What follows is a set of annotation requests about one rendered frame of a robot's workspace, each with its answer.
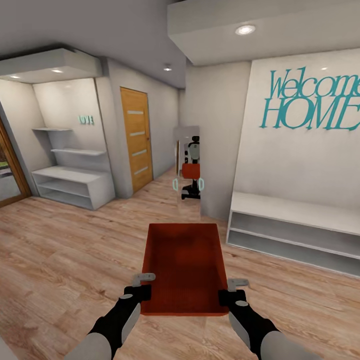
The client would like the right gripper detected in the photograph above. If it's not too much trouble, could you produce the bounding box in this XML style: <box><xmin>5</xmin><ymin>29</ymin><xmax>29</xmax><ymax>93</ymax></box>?
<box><xmin>218</xmin><ymin>289</ymin><xmax>247</xmax><ymax>307</ymax></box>

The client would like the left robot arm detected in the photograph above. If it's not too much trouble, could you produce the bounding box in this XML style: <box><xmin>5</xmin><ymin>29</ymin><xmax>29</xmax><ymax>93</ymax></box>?
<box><xmin>61</xmin><ymin>273</ymin><xmax>156</xmax><ymax>360</ymax></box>

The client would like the storage box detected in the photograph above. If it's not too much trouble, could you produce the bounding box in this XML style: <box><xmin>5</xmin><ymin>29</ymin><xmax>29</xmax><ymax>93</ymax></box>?
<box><xmin>140</xmin><ymin>223</ymin><xmax>230</xmax><ymax>317</ymax></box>

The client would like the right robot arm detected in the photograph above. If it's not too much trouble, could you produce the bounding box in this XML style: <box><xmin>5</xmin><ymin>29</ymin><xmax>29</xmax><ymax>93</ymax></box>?
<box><xmin>218</xmin><ymin>277</ymin><xmax>325</xmax><ymax>360</ymax></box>

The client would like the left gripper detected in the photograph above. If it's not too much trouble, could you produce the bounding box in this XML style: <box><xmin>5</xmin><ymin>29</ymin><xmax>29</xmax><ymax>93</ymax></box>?
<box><xmin>124</xmin><ymin>284</ymin><xmax>152</xmax><ymax>302</ymax></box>

